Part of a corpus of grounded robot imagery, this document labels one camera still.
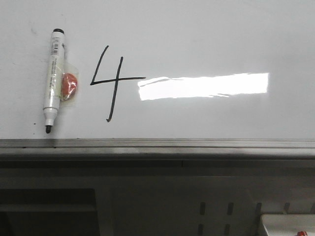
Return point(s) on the white aluminium-framed whiteboard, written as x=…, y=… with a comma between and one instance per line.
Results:
x=161, y=79

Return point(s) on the white plastic bin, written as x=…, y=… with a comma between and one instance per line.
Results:
x=286, y=224

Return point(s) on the red magnet taped to marker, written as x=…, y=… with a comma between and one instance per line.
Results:
x=70, y=86

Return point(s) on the white whiteboard marker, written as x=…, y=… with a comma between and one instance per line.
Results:
x=53, y=92

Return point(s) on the white slotted pegboard panel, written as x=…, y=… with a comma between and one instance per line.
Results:
x=198, y=206

